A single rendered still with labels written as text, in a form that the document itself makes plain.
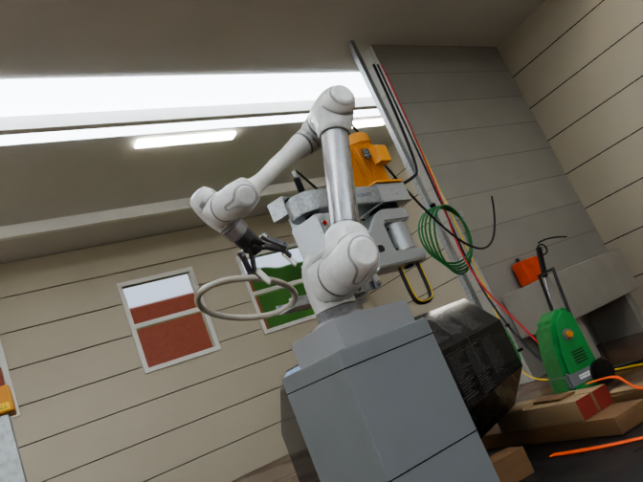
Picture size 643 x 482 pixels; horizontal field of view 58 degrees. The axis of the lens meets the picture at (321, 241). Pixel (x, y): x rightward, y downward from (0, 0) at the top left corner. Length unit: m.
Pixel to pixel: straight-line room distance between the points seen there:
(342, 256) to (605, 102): 6.24
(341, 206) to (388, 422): 0.71
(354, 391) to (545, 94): 6.75
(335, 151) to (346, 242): 0.38
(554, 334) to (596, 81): 4.13
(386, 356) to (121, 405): 7.20
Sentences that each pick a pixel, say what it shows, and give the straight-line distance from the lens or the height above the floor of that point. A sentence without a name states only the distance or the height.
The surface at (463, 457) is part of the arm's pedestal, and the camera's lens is 1.98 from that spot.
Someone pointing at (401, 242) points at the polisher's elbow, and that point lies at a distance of 3.65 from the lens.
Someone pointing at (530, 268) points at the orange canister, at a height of 1.01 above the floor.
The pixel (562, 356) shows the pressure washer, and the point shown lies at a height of 0.28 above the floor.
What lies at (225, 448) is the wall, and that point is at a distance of 9.16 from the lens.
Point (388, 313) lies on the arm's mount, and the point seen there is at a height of 0.86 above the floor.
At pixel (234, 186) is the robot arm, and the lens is 1.82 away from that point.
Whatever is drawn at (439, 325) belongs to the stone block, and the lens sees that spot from 3.15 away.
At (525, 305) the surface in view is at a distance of 5.96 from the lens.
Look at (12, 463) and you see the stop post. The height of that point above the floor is 0.86.
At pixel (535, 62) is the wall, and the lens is 8.25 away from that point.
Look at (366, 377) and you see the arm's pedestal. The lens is 1.81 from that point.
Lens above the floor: 0.71
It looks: 13 degrees up
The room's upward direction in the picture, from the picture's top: 23 degrees counter-clockwise
